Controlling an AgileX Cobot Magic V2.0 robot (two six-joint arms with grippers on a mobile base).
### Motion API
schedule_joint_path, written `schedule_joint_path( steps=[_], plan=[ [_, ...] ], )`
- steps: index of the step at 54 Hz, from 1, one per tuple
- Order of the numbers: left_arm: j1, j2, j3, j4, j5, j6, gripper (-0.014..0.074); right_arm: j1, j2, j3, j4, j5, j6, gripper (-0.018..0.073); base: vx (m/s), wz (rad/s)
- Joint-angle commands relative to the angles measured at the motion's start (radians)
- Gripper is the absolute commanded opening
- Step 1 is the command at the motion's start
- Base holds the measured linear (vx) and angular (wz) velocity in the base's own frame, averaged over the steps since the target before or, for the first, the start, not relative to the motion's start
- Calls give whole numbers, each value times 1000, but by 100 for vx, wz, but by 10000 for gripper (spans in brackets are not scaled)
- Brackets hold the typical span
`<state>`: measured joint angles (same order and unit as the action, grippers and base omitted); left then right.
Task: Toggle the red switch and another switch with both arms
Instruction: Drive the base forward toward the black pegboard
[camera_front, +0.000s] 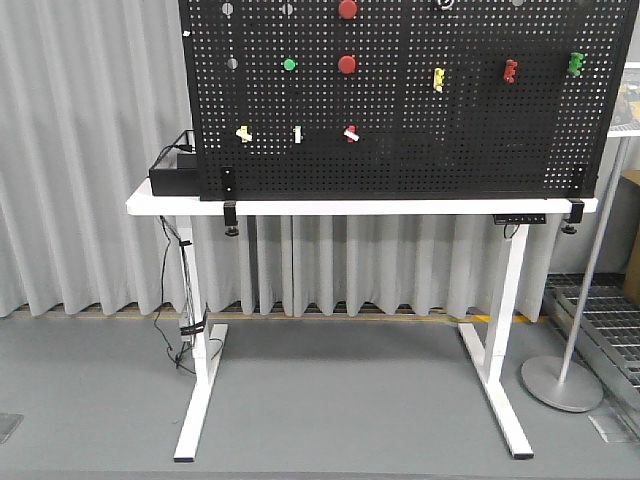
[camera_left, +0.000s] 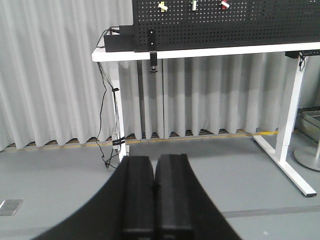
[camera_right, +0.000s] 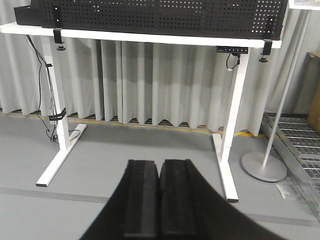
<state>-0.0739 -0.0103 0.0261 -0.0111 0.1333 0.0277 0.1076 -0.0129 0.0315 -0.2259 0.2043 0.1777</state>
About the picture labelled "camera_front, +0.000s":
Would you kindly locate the metal floor grating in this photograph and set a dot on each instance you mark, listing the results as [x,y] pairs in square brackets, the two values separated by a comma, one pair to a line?
[608,344]

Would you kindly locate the red rotary switch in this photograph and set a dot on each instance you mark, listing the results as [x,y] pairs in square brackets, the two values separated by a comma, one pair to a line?
[351,134]

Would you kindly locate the white green rotary switch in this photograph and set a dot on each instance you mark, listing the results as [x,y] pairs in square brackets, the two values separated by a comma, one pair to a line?
[298,137]

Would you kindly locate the grey curtain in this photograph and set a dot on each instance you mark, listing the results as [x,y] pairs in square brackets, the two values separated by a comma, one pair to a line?
[91,91]

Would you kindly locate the white standing desk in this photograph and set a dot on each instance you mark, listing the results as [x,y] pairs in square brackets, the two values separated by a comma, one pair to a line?
[486,354]

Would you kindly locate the black open tray box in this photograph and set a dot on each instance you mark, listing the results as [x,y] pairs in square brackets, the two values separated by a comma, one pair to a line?
[175,170]

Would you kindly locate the black perforated pegboard panel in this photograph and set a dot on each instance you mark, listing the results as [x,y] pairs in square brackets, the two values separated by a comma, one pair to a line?
[481,138]

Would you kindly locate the black clamp bracket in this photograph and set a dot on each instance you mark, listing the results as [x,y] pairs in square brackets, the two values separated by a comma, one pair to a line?
[228,181]
[575,215]

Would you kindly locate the green round push button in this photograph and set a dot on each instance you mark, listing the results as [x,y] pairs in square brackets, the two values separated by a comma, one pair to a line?
[289,64]

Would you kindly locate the lower red mushroom button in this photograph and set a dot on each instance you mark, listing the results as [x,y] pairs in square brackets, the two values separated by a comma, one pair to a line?
[347,64]

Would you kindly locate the left black clamp bracket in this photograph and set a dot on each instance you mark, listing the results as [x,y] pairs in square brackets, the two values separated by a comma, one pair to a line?
[228,181]

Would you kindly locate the upper red mushroom button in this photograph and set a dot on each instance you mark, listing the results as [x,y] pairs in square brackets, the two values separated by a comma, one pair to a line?
[348,9]

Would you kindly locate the red mushroom button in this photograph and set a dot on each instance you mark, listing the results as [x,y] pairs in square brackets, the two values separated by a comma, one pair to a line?
[347,64]
[348,9]

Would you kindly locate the right black clamp bracket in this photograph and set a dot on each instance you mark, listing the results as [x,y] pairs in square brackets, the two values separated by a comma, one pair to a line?
[575,215]

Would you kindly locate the yellow rotary switch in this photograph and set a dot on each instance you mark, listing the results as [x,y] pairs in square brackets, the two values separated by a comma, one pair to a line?
[243,132]

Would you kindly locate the desk height control panel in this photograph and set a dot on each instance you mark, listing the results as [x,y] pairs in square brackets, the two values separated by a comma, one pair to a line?
[519,219]

